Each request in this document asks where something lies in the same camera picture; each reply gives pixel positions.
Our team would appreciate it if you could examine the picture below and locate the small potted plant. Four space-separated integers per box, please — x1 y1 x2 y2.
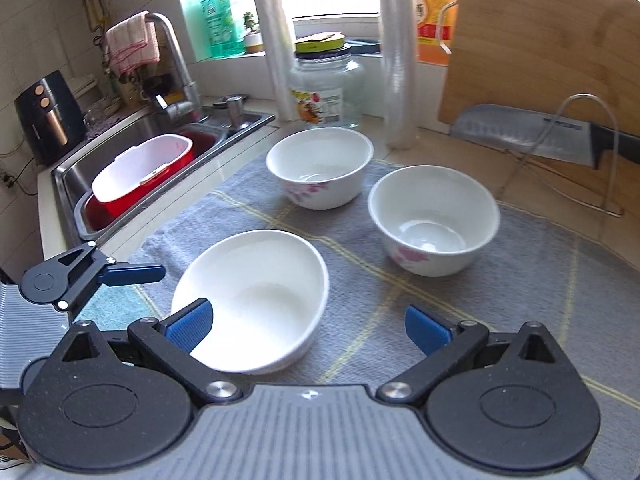
242 11 264 54

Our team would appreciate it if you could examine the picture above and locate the pink checked dishcloth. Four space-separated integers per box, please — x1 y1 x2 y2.
104 11 161 77

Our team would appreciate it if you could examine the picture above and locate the metal sink knob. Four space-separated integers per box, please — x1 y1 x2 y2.
220 94 251 131

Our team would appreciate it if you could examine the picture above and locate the red and white plastic tub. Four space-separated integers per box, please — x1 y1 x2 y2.
91 133 195 205

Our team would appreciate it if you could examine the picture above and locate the glass jar with yellow lid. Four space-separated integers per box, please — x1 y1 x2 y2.
289 32 362 129

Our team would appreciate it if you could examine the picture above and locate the metal wire rack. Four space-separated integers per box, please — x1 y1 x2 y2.
495 92 626 218

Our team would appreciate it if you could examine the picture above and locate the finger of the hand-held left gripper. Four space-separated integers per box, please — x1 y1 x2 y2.
50 241 167 311

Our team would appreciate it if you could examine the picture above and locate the large clear plastic wrap roll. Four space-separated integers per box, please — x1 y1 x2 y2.
375 0 418 151

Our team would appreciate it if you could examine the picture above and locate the black air fryer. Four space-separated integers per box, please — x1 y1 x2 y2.
14 71 86 166

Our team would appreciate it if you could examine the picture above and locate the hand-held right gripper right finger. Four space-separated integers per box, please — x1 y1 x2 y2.
376 304 557 407

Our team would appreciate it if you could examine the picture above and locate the red plastic basin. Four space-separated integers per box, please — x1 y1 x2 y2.
82 129 227 233

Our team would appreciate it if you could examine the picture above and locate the wooden cutting board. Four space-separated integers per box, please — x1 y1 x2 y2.
437 0 640 216

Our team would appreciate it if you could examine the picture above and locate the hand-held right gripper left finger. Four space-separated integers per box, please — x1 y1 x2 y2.
60 298 244 408

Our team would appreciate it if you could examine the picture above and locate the green detergent bottle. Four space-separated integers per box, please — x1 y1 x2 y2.
199 0 246 58

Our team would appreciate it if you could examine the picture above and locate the orange package on sill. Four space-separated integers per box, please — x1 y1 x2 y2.
415 0 463 66

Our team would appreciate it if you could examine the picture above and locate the metal kitchen faucet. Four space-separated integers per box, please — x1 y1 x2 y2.
145 11 201 123

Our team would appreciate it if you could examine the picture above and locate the white bowl pink flower print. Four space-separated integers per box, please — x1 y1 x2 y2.
171 229 330 375
265 128 375 211
368 164 501 277

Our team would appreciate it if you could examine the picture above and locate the black-handled kitchen knife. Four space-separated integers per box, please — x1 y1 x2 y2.
450 104 640 170

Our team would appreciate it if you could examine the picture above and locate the grey plaid towel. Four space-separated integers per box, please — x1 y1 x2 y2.
127 152 640 480

